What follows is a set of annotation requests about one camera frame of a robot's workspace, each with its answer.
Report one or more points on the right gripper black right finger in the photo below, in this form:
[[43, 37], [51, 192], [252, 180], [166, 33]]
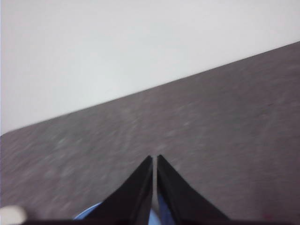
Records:
[[185, 201]]

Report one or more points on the blue plate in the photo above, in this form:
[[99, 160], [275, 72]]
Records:
[[90, 213]]

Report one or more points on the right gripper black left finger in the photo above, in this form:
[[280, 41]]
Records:
[[131, 201]]

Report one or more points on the white plate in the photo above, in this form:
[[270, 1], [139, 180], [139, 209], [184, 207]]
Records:
[[10, 213]]

